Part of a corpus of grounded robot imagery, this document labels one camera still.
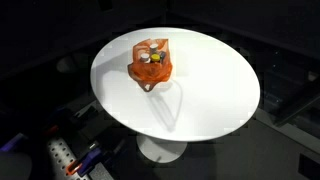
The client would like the orange plastic bag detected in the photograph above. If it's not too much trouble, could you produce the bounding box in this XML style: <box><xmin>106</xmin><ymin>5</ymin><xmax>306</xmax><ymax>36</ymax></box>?
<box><xmin>126</xmin><ymin>38</ymin><xmax>174</xmax><ymax>93</ymax></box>

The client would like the yellow capped bottle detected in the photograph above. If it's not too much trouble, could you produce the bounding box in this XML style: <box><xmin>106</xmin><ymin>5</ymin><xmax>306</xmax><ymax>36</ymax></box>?
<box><xmin>150</xmin><ymin>54</ymin><xmax>162</xmax><ymax>64</ymax></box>

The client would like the dark capped bottle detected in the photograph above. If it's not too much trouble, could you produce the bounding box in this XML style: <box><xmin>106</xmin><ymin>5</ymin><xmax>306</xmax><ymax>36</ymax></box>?
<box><xmin>158</xmin><ymin>50</ymin><xmax>168</xmax><ymax>64</ymax></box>

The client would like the white capped short bottle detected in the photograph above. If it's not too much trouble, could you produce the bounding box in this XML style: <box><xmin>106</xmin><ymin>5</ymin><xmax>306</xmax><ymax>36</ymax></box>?
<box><xmin>139</xmin><ymin>52</ymin><xmax>152</xmax><ymax>64</ymax></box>

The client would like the round white table base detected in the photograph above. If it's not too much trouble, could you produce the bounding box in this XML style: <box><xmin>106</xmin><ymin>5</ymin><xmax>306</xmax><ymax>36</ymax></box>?
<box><xmin>135</xmin><ymin>133</ymin><xmax>188</xmax><ymax>164</ymax></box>

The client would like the orange and blue clamp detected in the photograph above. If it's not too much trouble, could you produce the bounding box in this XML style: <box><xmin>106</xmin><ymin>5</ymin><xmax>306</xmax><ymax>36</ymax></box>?
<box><xmin>65</xmin><ymin>146</ymin><xmax>102</xmax><ymax>177</ymax></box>

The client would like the grey rounded object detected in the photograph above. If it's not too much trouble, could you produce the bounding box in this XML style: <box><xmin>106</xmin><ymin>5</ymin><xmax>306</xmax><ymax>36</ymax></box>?
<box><xmin>0</xmin><ymin>151</ymin><xmax>33</xmax><ymax>180</ymax></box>

